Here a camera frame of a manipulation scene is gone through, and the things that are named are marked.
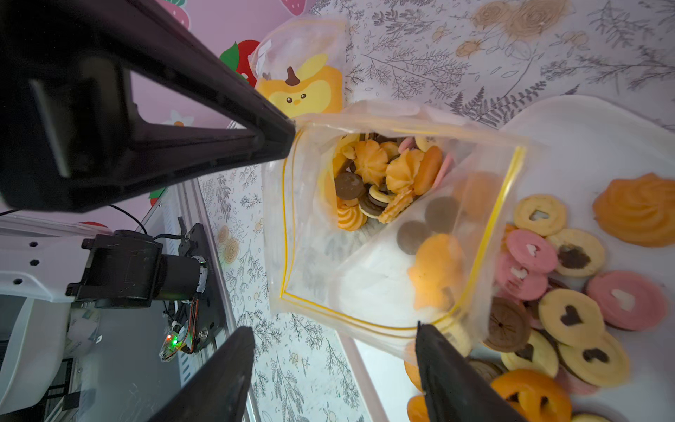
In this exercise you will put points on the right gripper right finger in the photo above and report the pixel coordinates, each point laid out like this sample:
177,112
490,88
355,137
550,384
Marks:
453,390

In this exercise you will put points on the brown round cookie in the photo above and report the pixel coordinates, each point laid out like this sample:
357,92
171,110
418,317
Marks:
509,328

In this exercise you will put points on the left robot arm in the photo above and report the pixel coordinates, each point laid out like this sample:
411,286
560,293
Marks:
125,269

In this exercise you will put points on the pretzel shaped orange cookie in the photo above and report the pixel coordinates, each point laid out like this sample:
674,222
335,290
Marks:
534,395

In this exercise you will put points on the ziploc bag with cookies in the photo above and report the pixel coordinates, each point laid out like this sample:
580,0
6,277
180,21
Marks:
300,66

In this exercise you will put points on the aluminium front rail frame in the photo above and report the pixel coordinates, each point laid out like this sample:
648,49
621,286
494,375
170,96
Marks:
183,212

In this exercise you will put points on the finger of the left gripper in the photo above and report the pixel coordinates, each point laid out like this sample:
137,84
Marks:
72,139

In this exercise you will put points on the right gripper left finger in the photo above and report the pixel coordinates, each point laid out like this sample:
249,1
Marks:
218,392

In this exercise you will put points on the white plastic tray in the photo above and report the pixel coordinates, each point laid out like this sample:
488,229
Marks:
590,143

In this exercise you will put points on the pink heart cookie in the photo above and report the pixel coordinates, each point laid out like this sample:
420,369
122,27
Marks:
627,300

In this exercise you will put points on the ziploc bag yellow duck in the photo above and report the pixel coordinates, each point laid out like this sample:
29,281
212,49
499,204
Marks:
387,216

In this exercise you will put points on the orange swirl cookie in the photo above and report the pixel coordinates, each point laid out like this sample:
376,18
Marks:
638,211

